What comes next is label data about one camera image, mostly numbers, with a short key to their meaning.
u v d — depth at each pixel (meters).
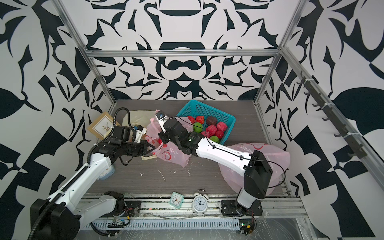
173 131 0.55
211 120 1.02
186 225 0.78
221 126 0.99
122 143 0.61
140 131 0.74
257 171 0.42
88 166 0.49
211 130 0.98
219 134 0.96
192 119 1.09
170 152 0.82
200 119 1.03
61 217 0.38
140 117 0.94
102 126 0.91
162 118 0.62
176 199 0.76
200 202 0.73
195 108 1.10
